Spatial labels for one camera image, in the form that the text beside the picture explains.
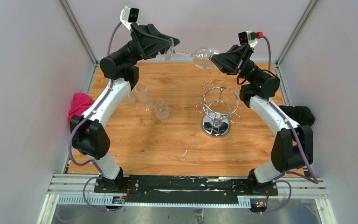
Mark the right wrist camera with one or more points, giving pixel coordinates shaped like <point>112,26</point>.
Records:
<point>250,38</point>

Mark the clear wine glass back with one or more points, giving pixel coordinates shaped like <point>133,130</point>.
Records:
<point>200,57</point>

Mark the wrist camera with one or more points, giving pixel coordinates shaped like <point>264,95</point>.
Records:
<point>250,38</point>
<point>128,16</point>

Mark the chrome wine glass rack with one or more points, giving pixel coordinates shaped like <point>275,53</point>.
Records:
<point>219,106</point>

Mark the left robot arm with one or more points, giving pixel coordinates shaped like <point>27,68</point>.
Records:
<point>89,142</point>

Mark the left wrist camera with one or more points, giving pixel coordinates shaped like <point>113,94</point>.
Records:
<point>128,16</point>

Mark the aluminium frame rail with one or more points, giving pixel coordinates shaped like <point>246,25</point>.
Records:
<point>79,189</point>

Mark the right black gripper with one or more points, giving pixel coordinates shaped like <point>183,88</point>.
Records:
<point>235,61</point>

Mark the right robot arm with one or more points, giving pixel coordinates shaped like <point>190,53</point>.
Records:
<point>292,151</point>

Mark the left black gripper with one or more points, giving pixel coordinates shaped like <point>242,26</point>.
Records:
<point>147,42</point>

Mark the patterned clear wine glass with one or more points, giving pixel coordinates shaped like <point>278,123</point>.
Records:
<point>129,100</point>

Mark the pink cloth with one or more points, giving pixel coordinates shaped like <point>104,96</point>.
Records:
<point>80,103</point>

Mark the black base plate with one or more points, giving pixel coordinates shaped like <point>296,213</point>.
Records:
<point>209,190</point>

